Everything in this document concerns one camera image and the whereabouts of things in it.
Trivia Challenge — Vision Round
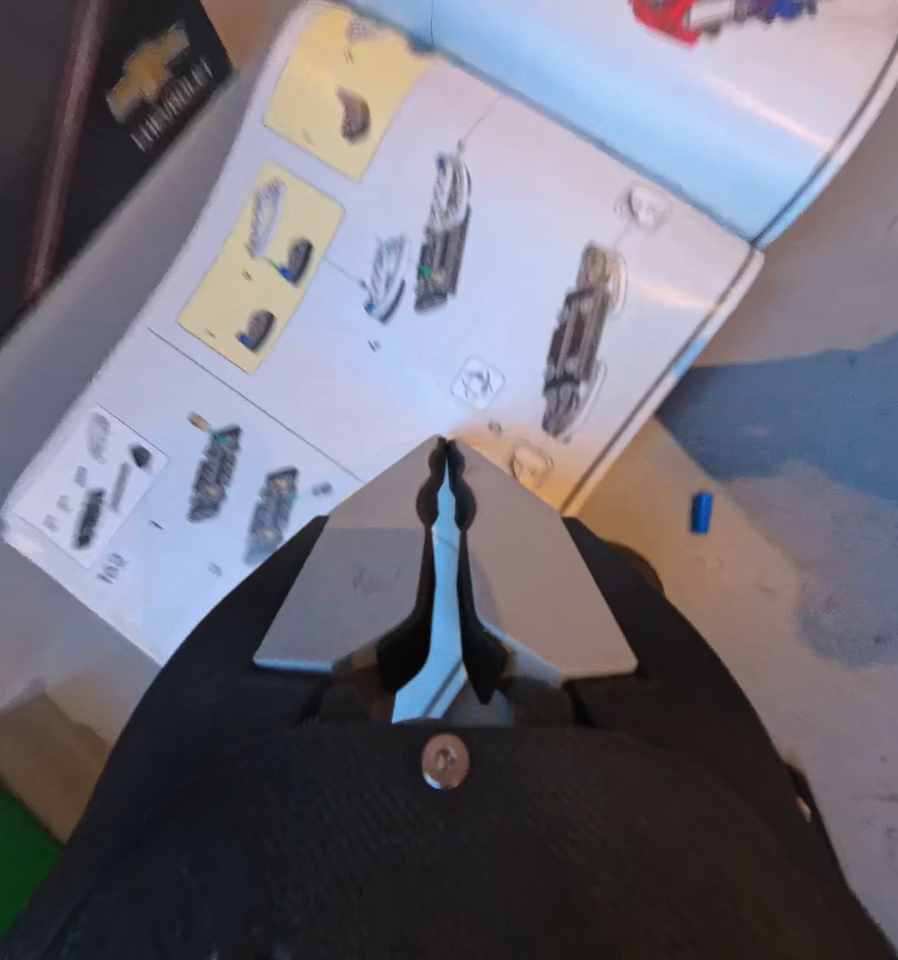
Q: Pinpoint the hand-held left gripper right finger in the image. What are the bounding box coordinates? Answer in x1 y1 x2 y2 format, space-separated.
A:
447 439 639 705

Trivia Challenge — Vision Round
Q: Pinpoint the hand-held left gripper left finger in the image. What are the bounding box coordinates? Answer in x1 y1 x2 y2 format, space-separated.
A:
254 436 448 702

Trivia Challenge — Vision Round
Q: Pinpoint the grey desk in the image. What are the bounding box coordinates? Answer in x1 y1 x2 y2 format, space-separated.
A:
0 67 898 960

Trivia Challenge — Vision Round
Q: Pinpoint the open instruction booklet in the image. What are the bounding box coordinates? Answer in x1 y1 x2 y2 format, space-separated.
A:
2 0 898 665

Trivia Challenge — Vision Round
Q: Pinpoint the toy car picture box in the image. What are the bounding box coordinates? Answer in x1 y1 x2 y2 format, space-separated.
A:
0 0 234 372

